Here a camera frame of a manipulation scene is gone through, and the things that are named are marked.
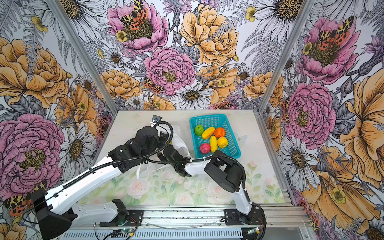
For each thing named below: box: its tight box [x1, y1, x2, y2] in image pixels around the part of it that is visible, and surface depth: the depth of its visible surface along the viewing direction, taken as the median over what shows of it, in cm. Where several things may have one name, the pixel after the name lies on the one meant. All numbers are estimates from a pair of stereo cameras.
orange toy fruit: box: [214, 127, 226, 138], surface depth 104 cm
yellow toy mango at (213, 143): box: [210, 135, 218, 153], surface depth 100 cm
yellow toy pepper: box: [217, 136, 229, 149], surface depth 100 cm
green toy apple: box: [194, 124, 204, 136], surface depth 104 cm
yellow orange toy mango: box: [201, 126, 216, 140], surface depth 106 cm
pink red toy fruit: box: [200, 143, 211, 155], surface depth 96 cm
